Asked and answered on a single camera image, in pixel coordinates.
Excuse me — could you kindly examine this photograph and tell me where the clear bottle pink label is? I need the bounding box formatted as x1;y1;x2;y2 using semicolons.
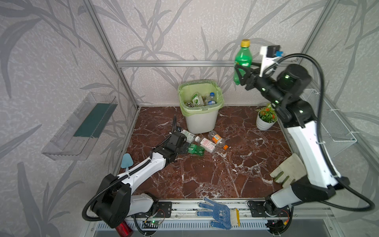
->
194;136;216;153

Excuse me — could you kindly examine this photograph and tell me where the clear bottle orange label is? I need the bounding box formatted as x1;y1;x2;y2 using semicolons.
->
208;130;229;151

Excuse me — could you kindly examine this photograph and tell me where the green bottle yellow cap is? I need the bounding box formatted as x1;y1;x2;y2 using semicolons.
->
234;39;253;86

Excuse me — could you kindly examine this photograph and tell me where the small bottle blue label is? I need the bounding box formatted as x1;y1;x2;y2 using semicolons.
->
205;92;217;106

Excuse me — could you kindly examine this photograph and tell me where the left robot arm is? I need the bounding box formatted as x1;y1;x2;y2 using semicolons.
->
82;131;189;228

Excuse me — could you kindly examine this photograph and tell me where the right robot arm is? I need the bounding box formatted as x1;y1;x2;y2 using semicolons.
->
235;53;376;212

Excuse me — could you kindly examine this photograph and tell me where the white trash bin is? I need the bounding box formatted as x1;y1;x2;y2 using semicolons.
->
184;96;219;134

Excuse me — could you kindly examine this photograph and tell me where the green plastic bin liner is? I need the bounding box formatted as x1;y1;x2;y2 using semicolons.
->
178;80;225;117

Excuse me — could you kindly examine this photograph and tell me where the potted plant white pot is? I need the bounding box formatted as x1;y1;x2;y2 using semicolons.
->
256;104;278;131

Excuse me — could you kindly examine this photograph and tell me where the light blue spatula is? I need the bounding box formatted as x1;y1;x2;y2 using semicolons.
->
120;153;134;171

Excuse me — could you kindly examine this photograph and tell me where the cream rubber glove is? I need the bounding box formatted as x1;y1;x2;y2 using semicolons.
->
270;154;307;189

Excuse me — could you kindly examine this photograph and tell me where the green circuit board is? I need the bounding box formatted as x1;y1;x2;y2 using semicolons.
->
143;219;164;229

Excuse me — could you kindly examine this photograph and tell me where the blue dotted work glove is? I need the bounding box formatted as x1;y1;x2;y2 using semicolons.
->
195;197;240;230

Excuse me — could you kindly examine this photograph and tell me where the red spray bottle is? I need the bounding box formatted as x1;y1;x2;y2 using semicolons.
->
115;221;134;237

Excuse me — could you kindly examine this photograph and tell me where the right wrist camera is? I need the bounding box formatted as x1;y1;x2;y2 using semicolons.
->
259;44;284;78

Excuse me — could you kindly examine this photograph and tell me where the white wire mesh basket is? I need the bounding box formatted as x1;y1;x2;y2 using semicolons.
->
301;89;357;158

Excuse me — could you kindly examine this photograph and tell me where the clear acrylic wall shelf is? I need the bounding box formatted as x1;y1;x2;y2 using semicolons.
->
41;92;118;161

